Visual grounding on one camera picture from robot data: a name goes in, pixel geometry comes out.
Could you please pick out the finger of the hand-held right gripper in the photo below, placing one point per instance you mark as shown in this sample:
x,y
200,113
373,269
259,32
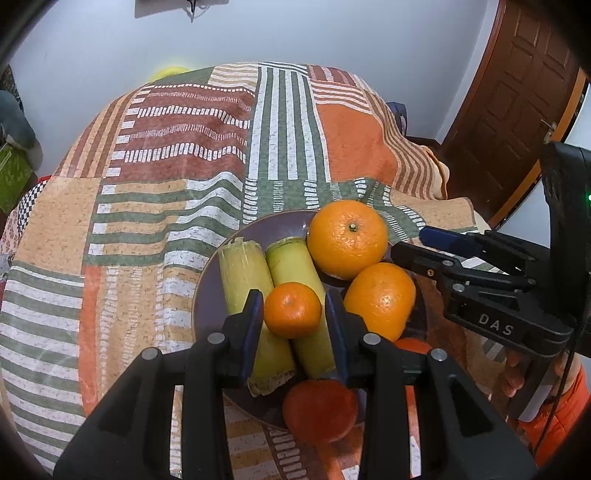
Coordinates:
x,y
443,239
415,259

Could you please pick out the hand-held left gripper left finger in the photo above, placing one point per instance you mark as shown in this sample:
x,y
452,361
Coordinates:
x,y
253,337

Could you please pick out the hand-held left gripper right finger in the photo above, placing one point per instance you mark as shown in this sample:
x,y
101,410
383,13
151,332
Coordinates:
x,y
331,337

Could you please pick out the small tangerine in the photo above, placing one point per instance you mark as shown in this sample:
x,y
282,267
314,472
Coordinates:
x,y
292,310

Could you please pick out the oval orange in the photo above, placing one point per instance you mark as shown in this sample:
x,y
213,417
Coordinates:
x,y
379,300

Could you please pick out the green sugarcane piece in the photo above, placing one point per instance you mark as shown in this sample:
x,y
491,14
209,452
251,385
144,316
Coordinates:
x,y
244,277
293,265

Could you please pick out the purple plate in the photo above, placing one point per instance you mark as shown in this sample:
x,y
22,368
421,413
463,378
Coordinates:
x,y
207,286

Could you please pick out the large round orange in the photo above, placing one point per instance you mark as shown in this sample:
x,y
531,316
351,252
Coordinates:
x,y
347,240

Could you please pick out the person's right hand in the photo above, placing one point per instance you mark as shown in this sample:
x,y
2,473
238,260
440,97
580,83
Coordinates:
x,y
513,376

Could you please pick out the brown wooden door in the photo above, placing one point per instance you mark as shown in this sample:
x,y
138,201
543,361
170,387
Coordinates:
x,y
508,83

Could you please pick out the striped patchwork blanket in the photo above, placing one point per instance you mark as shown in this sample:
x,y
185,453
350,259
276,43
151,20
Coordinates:
x,y
138,207

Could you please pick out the checkered cloth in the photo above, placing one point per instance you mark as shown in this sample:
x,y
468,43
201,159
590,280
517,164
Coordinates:
x,y
27,203

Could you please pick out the yellow curved cushion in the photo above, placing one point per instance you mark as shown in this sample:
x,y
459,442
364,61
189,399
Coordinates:
x,y
171,73

